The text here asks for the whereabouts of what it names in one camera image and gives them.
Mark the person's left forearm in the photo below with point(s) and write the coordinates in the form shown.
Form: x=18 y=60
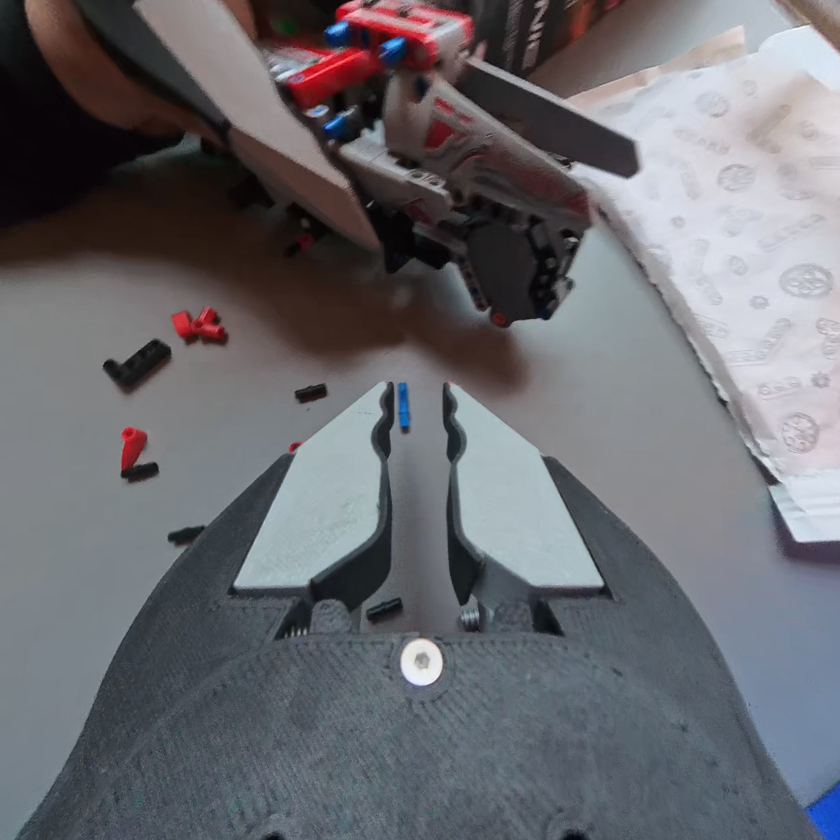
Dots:
x=39 y=144

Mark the grey lego spring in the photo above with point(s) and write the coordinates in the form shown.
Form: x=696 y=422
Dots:
x=470 y=618

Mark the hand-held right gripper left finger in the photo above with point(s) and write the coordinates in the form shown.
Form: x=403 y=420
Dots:
x=315 y=518

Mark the printed paper bag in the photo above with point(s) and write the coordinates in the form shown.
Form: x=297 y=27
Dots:
x=741 y=229

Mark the black lego set box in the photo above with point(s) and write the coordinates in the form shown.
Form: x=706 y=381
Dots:
x=531 y=33

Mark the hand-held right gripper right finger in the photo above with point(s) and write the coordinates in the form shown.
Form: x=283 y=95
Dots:
x=525 y=525

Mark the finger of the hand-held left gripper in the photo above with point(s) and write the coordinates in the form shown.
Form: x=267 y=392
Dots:
x=249 y=98

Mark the red grey lego vehicle model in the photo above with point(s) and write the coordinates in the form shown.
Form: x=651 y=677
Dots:
x=459 y=164

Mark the blue plastic bin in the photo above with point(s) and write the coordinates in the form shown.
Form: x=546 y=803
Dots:
x=825 y=820

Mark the blue lego axle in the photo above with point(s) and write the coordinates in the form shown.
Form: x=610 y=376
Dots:
x=403 y=407

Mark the small black lego pin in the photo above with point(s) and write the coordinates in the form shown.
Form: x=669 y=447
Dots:
x=141 y=470
x=185 y=535
x=384 y=609
x=312 y=392

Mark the person's left hand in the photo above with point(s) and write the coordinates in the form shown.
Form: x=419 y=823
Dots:
x=79 y=59

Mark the black angled lego connector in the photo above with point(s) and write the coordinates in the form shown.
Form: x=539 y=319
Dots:
x=134 y=364

